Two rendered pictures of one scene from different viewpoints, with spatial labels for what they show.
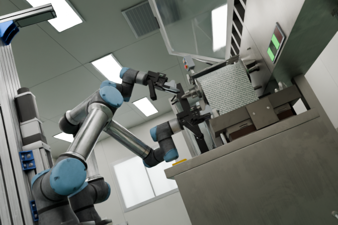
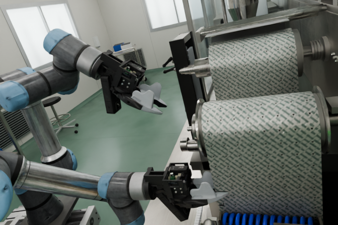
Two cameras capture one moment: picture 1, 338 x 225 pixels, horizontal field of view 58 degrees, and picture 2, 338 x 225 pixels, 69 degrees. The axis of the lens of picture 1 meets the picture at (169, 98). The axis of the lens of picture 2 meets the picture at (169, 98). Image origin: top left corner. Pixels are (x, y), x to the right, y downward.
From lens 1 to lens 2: 1.34 m
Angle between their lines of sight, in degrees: 43
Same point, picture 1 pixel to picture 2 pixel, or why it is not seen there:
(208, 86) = (219, 144)
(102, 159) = not seen: outside the picture
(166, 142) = (122, 213)
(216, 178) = not seen: outside the picture
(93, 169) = (48, 148)
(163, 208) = not seen: hidden behind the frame
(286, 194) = not seen: outside the picture
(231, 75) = (280, 140)
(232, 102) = (260, 190)
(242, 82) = (302, 162)
